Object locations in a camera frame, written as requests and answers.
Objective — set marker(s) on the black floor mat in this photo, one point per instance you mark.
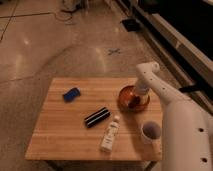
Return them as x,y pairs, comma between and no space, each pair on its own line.
131,25

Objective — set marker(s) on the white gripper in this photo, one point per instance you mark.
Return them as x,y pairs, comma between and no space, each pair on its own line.
142,91

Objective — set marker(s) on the blue rectangular block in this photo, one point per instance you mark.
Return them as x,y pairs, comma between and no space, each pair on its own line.
71,94

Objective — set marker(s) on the black striped box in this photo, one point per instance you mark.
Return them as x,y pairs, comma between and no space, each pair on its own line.
96,117

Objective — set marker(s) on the wooden table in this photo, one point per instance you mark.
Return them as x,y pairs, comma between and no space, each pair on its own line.
60,132

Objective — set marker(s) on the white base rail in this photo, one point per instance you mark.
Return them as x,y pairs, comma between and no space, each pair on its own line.
199,61

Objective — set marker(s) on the white tube bottle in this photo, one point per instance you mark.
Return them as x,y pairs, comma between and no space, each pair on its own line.
110,134

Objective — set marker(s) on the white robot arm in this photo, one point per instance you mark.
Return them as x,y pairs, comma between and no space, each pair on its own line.
186,126

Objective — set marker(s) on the orange round plate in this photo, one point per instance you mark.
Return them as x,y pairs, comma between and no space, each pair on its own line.
125,96

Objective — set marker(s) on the white ceramic cup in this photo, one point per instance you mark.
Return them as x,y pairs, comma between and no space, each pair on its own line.
150,132

